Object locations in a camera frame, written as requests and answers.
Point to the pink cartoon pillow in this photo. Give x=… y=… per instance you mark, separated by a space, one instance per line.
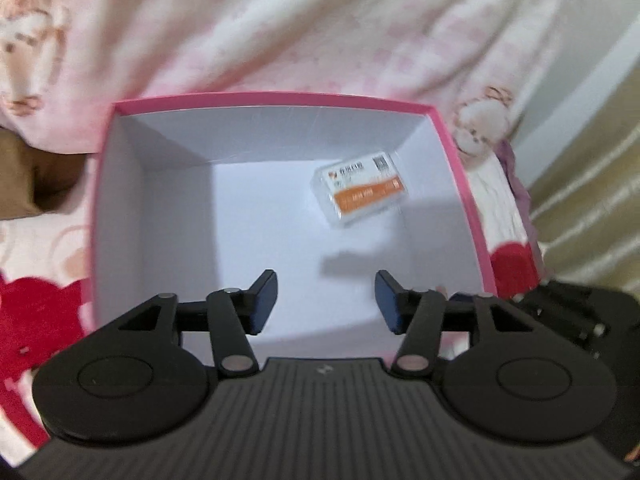
x=64 y=63

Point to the brown pillow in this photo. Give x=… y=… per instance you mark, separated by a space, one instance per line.
x=33 y=181

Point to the beige striped curtain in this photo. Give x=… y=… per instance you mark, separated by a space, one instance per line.
x=585 y=208

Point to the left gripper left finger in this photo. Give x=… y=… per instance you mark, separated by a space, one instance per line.
x=228 y=316

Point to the pink cardboard box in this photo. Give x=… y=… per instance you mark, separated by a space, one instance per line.
x=206 y=191

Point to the white orange card box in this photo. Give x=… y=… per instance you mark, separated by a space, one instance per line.
x=358 y=187

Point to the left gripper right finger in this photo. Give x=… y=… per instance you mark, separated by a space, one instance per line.
x=420 y=316

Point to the red bear bed sheet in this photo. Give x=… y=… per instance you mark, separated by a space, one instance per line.
x=45 y=270

